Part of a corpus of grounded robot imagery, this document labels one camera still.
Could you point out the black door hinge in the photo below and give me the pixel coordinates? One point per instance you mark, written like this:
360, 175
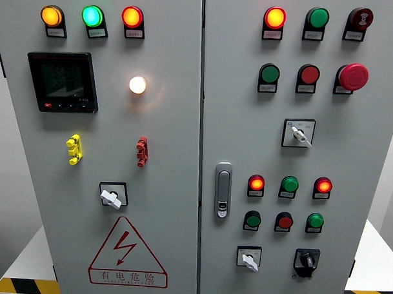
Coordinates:
352, 268
1, 62
54, 272

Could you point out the small red lit lamp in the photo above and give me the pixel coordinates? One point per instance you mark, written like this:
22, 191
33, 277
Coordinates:
323, 185
256, 183

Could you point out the large red stop button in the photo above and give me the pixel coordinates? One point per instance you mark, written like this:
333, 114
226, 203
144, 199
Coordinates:
353, 76

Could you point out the small label plate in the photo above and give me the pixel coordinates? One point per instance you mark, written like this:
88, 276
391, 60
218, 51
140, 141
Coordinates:
97, 33
341, 90
312, 35
280, 230
305, 89
312, 230
352, 35
134, 34
320, 196
249, 228
255, 194
56, 32
267, 88
286, 195
272, 34

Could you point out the yellow lit round lamp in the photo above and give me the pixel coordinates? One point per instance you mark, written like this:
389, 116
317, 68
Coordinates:
51, 16

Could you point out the black display meter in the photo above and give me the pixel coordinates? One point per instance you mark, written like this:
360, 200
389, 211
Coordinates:
61, 81

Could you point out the large green push button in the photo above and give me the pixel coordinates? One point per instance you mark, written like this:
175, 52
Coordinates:
269, 74

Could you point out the small green push button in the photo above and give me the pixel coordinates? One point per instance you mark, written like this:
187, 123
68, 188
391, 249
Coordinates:
315, 220
253, 220

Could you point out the large dark green round lamp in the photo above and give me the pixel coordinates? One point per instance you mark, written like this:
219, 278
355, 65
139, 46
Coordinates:
317, 17

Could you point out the dark red buzzer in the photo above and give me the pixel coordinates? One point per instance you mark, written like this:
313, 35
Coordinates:
360, 18

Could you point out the large red push button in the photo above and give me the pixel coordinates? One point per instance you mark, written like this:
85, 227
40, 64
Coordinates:
309, 74

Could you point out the silver door lock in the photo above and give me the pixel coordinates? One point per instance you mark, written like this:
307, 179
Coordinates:
223, 186

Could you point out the small green round lamp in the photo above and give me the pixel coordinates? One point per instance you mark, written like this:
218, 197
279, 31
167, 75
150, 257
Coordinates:
289, 184

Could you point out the red warning triangle sign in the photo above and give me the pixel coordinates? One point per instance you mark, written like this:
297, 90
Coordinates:
127, 275

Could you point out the green lit round lamp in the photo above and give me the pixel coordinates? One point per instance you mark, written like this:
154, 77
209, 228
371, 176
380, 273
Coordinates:
92, 16

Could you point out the large red lit round lamp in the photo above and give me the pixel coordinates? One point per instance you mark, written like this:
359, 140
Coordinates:
132, 17
275, 17

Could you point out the pale grey cabinet door with lock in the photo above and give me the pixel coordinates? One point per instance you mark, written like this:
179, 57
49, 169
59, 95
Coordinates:
248, 139

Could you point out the small red push button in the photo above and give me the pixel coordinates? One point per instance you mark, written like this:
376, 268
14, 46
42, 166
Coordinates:
284, 221

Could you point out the black knob turn switch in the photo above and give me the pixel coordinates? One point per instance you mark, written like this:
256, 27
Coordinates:
307, 260

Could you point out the white lit lamp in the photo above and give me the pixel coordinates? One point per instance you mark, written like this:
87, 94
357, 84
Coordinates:
137, 85

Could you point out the pale grey cabinet door with display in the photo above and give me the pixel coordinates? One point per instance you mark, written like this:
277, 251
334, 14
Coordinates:
170, 152

